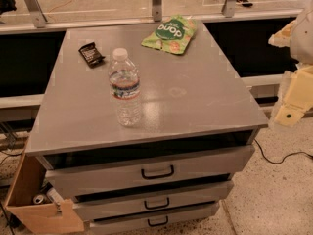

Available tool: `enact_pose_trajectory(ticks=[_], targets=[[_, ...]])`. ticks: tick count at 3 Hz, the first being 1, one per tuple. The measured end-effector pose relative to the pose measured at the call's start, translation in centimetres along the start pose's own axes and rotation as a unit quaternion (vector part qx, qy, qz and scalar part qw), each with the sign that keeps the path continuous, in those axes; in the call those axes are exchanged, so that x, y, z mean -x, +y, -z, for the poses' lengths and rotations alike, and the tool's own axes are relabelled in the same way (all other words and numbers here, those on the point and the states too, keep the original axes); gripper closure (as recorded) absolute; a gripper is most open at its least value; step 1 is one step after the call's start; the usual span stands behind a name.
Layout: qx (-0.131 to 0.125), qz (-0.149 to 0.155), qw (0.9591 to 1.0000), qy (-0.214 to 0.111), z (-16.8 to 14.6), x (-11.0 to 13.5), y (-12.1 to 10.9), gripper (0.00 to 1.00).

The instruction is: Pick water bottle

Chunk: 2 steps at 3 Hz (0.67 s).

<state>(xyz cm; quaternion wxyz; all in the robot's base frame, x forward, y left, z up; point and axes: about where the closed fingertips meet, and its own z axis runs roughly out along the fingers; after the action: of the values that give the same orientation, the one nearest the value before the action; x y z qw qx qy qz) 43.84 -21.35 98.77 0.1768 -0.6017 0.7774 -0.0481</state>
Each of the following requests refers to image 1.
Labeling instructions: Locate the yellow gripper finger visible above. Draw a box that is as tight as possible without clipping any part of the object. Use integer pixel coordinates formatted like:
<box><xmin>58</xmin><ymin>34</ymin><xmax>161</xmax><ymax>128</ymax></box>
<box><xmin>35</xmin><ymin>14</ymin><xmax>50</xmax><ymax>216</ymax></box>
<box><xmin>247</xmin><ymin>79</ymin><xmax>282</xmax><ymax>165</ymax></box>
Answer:
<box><xmin>273</xmin><ymin>65</ymin><xmax>313</xmax><ymax>127</ymax></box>
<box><xmin>268</xmin><ymin>20</ymin><xmax>296</xmax><ymax>48</ymax></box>

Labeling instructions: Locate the clear plastic water bottle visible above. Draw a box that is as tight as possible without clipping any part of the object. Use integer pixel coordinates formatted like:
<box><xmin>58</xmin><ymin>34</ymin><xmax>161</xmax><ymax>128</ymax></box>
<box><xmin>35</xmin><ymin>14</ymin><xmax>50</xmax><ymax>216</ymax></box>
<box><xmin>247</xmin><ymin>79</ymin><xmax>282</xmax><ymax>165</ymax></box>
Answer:
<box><xmin>108</xmin><ymin>48</ymin><xmax>142</xmax><ymax>126</ymax></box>

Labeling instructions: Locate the person's black shoe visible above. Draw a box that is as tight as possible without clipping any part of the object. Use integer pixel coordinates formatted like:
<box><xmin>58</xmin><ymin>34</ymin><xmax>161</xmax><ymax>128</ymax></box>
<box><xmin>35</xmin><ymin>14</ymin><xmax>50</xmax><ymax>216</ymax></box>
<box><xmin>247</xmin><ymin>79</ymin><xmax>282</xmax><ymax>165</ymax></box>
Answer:
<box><xmin>237</xmin><ymin>0</ymin><xmax>253</xmax><ymax>8</ymax></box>

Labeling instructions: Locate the green snack bag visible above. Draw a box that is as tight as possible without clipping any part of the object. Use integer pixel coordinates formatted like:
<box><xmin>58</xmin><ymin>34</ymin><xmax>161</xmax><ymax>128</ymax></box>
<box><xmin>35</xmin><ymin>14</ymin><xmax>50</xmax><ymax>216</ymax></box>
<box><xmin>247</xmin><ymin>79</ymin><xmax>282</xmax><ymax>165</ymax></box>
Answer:
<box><xmin>141</xmin><ymin>15</ymin><xmax>198</xmax><ymax>55</ymax></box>

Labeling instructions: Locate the middle grey drawer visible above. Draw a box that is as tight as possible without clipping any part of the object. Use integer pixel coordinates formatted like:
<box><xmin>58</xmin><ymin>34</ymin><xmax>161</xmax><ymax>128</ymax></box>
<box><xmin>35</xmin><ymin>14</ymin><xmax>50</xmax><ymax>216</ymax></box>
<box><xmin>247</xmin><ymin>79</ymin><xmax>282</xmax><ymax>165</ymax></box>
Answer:
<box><xmin>73</xmin><ymin>178</ymin><xmax>234</xmax><ymax>220</ymax></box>

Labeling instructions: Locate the grey drawer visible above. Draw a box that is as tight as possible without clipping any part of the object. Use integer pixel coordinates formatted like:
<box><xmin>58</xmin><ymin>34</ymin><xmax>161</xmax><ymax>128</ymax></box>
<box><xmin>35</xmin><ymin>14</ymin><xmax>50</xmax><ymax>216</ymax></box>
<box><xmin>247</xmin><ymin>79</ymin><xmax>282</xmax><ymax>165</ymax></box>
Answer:
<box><xmin>73</xmin><ymin>178</ymin><xmax>234</xmax><ymax>220</ymax></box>
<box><xmin>46</xmin><ymin>145</ymin><xmax>254</xmax><ymax>198</ymax></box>
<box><xmin>90</xmin><ymin>202</ymin><xmax>219</xmax><ymax>235</ymax></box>

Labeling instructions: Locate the grey drawer cabinet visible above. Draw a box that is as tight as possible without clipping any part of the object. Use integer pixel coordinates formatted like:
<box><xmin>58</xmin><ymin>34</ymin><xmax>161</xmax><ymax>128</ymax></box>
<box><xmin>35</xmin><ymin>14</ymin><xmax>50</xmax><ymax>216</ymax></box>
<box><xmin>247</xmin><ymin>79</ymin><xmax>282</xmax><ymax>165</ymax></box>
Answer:
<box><xmin>24</xmin><ymin>22</ymin><xmax>270</xmax><ymax>235</ymax></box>

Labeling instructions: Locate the black snack bar wrapper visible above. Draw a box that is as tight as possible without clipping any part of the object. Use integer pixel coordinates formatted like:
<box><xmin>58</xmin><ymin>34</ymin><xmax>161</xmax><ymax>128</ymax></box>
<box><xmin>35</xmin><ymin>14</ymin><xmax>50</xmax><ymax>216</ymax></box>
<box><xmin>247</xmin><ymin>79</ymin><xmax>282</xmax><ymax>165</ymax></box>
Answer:
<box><xmin>78</xmin><ymin>42</ymin><xmax>105</xmax><ymax>68</ymax></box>

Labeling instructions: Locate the bottom grey drawer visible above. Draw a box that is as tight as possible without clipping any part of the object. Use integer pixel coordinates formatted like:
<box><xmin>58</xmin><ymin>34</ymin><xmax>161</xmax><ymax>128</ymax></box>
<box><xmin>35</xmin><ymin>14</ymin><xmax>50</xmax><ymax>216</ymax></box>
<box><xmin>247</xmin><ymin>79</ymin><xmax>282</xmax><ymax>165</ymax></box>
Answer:
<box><xmin>90</xmin><ymin>202</ymin><xmax>219</xmax><ymax>235</ymax></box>

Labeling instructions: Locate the top grey drawer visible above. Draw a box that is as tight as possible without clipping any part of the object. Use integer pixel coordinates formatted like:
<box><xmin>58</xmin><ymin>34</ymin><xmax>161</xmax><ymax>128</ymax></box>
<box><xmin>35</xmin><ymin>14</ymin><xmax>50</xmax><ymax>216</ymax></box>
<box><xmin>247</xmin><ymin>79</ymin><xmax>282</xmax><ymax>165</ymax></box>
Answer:
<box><xmin>46</xmin><ymin>145</ymin><xmax>254</xmax><ymax>198</ymax></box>

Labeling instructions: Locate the cardboard box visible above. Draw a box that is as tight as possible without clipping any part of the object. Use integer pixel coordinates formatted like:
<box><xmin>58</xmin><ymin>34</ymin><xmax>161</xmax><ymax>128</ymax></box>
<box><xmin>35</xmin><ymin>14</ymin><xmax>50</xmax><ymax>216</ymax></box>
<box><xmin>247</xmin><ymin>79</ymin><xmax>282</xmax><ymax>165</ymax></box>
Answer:
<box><xmin>5</xmin><ymin>154</ymin><xmax>85</xmax><ymax>235</ymax></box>

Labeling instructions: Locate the black floor cable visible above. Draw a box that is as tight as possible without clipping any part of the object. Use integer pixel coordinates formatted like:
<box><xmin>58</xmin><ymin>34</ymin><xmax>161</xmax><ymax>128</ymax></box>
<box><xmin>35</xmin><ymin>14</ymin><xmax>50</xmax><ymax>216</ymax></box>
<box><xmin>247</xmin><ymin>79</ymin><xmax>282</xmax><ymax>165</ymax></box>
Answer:
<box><xmin>253</xmin><ymin>138</ymin><xmax>313</xmax><ymax>165</ymax></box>

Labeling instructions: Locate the metal railing frame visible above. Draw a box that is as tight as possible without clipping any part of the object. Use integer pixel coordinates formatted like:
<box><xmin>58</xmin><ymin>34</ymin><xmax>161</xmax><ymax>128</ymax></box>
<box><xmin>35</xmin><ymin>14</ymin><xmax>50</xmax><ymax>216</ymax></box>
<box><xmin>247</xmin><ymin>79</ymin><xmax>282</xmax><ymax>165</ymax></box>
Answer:
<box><xmin>0</xmin><ymin>0</ymin><xmax>309</xmax><ymax>34</ymax></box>

